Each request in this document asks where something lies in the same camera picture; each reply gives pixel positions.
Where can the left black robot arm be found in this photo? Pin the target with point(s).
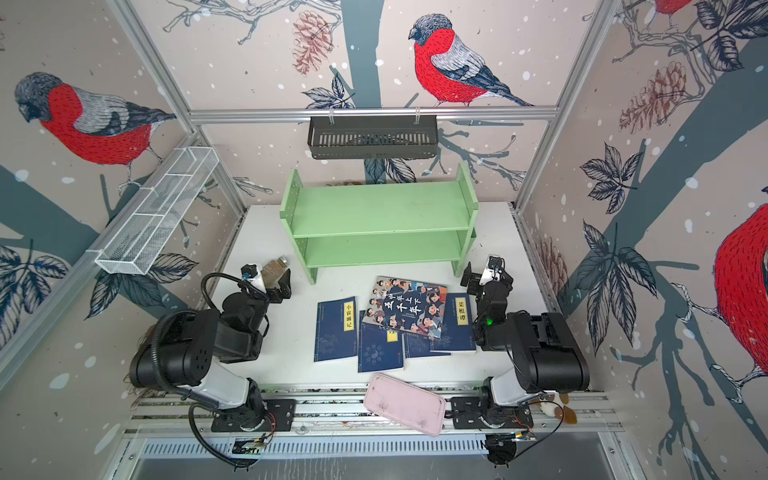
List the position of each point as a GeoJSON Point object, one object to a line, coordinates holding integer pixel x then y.
{"type": "Point", "coordinates": [187, 352]}

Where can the small brown bottle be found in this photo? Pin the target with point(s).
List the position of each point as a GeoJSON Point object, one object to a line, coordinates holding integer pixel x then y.
{"type": "Point", "coordinates": [274, 270]}

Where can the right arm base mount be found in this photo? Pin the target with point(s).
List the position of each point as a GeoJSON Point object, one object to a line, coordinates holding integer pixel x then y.
{"type": "Point", "coordinates": [474, 413]}

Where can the colourful illustrated history book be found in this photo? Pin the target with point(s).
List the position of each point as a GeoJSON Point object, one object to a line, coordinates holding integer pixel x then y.
{"type": "Point", "coordinates": [407, 306]}

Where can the green wooden two-tier shelf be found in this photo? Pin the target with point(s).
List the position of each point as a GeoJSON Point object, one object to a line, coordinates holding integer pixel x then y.
{"type": "Point", "coordinates": [381, 224]}

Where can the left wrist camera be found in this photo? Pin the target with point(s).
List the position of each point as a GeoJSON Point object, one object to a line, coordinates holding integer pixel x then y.
{"type": "Point", "coordinates": [251, 274]}

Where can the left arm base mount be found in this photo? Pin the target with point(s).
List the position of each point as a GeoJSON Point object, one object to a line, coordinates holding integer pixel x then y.
{"type": "Point", "coordinates": [268, 416]}

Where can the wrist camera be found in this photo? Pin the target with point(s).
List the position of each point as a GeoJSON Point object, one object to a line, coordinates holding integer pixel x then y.
{"type": "Point", "coordinates": [493, 269]}
{"type": "Point", "coordinates": [251, 274]}

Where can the plush toy brown white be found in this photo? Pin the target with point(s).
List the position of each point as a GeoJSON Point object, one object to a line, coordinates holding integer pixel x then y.
{"type": "Point", "coordinates": [557, 406]}

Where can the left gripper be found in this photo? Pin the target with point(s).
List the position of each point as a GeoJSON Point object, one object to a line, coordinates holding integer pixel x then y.
{"type": "Point", "coordinates": [275, 288]}

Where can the white mesh wall tray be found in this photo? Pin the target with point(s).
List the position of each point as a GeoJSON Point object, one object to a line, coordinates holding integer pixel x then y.
{"type": "Point", "coordinates": [141, 238]}

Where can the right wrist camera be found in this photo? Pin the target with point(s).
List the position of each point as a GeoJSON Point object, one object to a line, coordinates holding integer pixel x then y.
{"type": "Point", "coordinates": [493, 269]}

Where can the blue book centre yellow label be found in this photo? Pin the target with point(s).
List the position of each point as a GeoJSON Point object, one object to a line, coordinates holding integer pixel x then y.
{"type": "Point", "coordinates": [378, 349]}

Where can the pink plastic case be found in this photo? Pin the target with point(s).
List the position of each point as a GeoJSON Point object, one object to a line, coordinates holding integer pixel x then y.
{"type": "Point", "coordinates": [405, 404]}

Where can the blue book left yellow label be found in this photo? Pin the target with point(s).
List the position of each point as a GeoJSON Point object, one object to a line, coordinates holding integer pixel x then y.
{"type": "Point", "coordinates": [335, 330]}

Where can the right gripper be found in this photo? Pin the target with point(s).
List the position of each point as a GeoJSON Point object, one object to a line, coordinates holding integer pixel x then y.
{"type": "Point", "coordinates": [486, 285]}

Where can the blue book right yellow label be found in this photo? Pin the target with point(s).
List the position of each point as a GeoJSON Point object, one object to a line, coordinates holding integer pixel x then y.
{"type": "Point", "coordinates": [456, 331]}

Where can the blue book plain cover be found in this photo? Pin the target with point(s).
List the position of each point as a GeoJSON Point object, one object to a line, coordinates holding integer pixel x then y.
{"type": "Point", "coordinates": [416, 346]}

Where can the black hanging wire basket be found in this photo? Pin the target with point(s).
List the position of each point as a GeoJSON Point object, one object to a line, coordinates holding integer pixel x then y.
{"type": "Point", "coordinates": [373, 137]}

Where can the blue book yellow label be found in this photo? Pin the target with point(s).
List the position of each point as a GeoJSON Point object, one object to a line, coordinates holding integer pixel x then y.
{"type": "Point", "coordinates": [335, 330]}
{"type": "Point", "coordinates": [378, 349]}
{"type": "Point", "coordinates": [456, 331]}

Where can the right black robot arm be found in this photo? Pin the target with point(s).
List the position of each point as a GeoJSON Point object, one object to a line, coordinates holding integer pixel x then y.
{"type": "Point", "coordinates": [545, 356]}

